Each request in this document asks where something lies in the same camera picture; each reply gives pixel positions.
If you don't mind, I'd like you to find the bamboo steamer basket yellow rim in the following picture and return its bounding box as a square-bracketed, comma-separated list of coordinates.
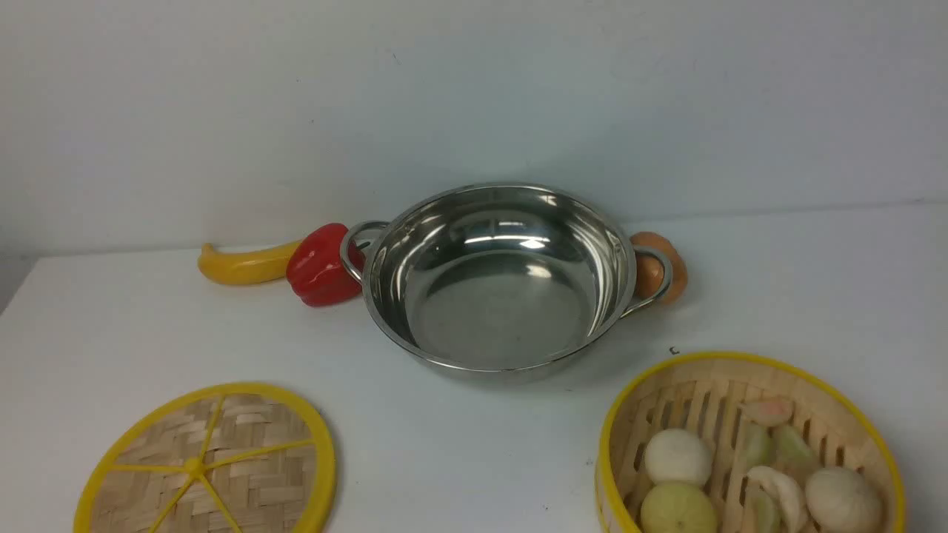
[595, 352, 908, 532]

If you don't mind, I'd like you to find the woven bamboo lid yellow rim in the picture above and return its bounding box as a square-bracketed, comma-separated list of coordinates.
[73, 382, 336, 532]

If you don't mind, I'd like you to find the red bell pepper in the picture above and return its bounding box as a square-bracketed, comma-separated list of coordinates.
[287, 223, 362, 307]

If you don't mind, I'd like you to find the brown orange round fruit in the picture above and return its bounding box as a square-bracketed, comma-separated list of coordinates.
[630, 232, 690, 306]

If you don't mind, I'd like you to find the yellow banana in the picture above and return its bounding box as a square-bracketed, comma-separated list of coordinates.
[197, 240, 302, 286]

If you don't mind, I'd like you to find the white steamed bun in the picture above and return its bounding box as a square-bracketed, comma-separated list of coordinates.
[643, 428, 713, 488]

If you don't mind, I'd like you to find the yellowish steamed bun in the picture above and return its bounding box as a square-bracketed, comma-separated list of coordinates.
[640, 482, 718, 532]

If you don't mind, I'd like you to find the pink dumpling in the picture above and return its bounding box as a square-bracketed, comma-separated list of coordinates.
[738, 397, 795, 428]

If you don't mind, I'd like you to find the pale green dumpling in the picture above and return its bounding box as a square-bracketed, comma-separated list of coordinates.
[744, 423, 775, 469]

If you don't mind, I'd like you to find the white dumpling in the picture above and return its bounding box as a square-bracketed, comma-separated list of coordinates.
[747, 465, 810, 532]

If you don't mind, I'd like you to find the beige steamed bun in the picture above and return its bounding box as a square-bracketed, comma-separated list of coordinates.
[804, 466, 883, 532]

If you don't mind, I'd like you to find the stainless steel two-handled pot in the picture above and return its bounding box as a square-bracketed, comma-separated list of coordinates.
[341, 182, 672, 381]

